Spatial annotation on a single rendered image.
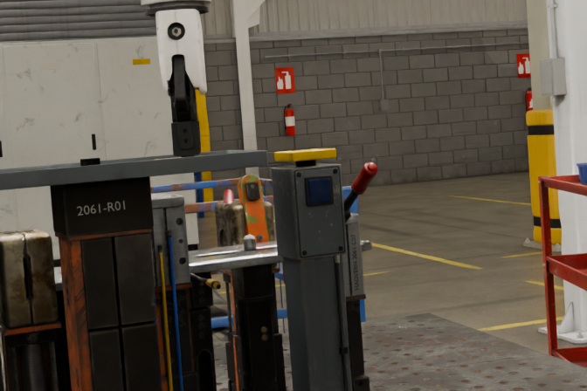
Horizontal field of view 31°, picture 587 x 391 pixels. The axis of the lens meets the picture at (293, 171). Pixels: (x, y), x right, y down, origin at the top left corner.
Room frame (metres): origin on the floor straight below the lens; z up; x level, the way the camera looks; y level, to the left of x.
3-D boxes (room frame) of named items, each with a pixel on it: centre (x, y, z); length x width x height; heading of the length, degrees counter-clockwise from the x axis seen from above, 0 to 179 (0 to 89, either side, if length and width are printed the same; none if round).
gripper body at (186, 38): (1.27, 0.13, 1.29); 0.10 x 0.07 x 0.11; 2
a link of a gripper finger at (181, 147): (1.25, 0.12, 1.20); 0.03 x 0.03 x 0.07; 2
